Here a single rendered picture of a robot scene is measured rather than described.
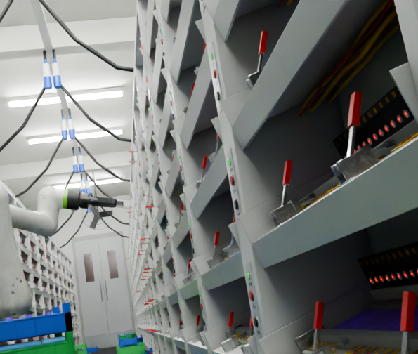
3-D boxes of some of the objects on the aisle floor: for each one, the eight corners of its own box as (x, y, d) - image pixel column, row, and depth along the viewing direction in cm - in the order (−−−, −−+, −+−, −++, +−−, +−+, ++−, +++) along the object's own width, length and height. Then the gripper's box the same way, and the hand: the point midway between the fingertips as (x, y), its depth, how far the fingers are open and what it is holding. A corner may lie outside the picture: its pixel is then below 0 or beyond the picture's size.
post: (229, 467, 158) (140, -123, 194) (223, 459, 167) (139, -103, 203) (303, 451, 161) (202, -126, 198) (294, 445, 170) (199, -106, 207)
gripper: (80, 211, 297) (129, 215, 300) (78, 204, 282) (130, 209, 285) (82, 196, 299) (131, 200, 302) (80, 189, 284) (131, 193, 287)
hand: (123, 204), depth 293 cm, fingers open, 3 cm apart
